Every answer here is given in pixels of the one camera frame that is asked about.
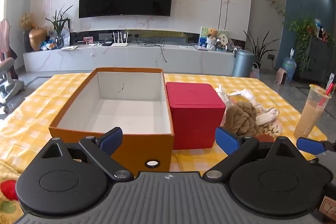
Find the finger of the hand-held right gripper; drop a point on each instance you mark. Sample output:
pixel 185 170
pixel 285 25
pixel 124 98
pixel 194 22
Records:
pixel 309 145

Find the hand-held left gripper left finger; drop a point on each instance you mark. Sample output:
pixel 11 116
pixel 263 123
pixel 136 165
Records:
pixel 111 140

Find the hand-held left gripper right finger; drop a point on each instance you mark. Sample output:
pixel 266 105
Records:
pixel 228 140

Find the orange cardboard box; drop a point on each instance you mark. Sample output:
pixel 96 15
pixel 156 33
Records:
pixel 141 150

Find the milk tea plastic cup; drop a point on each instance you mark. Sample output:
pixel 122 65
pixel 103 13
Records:
pixel 309 113

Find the red box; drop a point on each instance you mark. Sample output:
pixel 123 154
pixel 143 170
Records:
pixel 194 113

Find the red straw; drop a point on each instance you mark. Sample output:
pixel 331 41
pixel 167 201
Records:
pixel 329 88

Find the pink plastic stool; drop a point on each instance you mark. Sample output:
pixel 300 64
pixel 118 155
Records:
pixel 281 75

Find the grey trash can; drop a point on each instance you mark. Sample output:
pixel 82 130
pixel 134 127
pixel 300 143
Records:
pixel 242 64

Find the white marble TV cabinet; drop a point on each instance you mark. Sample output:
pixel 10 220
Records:
pixel 131 61

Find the blue water bottle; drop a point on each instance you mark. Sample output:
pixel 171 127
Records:
pixel 288 66

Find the dark grey cabinet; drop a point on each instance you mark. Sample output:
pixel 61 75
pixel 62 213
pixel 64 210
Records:
pixel 320 61

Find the yellow checkered tablecloth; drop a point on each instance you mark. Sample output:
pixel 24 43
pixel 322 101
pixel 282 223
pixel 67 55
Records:
pixel 31 108

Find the floor plant in woven pot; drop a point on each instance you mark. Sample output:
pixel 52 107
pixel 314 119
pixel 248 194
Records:
pixel 258 53

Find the white router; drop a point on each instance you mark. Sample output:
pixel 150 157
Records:
pixel 119 44

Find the black set-top box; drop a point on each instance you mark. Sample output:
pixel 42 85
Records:
pixel 107 43

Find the white decorative ornament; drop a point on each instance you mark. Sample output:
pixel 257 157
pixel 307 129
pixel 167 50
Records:
pixel 223 41

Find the yellowish papers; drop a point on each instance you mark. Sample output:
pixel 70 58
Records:
pixel 69 47

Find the small pink photo card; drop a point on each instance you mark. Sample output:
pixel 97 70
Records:
pixel 88 40

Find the teddy bear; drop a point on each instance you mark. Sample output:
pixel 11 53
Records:
pixel 212 33

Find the assorted small bottles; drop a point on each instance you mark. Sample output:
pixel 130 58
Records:
pixel 321 32

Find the pink desk chair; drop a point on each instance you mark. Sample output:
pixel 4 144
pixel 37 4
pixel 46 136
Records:
pixel 10 87

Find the strawberry print blanket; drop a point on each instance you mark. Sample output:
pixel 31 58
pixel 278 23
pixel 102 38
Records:
pixel 8 187

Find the blue snack bag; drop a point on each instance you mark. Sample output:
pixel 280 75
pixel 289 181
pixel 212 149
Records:
pixel 48 45

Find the leafy pothos plant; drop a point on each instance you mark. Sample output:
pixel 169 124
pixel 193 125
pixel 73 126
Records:
pixel 304 29

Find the gold vase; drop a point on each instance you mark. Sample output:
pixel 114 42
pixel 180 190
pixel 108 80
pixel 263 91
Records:
pixel 37 39

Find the green plant in glass vase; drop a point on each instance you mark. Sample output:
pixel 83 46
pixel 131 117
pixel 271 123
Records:
pixel 59 24

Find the dried flowers in dark vase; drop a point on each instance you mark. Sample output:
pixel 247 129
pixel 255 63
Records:
pixel 27 21

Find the wall socket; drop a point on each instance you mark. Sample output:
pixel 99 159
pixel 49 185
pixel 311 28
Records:
pixel 270 56

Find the black picture frame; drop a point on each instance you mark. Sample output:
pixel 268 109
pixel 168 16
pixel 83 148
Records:
pixel 67 32

